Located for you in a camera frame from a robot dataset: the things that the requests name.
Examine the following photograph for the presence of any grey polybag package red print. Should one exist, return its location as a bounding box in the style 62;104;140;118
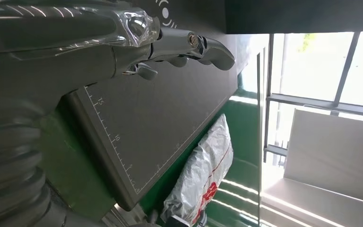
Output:
160;114;234;227

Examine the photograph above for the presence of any green conveyor belt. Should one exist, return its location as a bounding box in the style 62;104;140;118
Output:
139;90;261;227

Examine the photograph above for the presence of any black scanner column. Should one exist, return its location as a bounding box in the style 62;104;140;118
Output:
225;0;363;35

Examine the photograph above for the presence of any white panel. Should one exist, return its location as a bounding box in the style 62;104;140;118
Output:
259;108;363;227

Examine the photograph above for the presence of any black scanner base plate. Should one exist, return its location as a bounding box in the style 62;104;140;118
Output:
59;0;242;211

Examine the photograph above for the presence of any wide aluminium conveyor rail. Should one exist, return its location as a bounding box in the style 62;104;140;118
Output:
100;203;152;227

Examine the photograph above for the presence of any thin aluminium conveyor rail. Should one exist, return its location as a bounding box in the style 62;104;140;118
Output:
256;52;263;227

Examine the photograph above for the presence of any grey window frame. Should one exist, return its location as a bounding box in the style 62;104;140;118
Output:
263;31;363;165

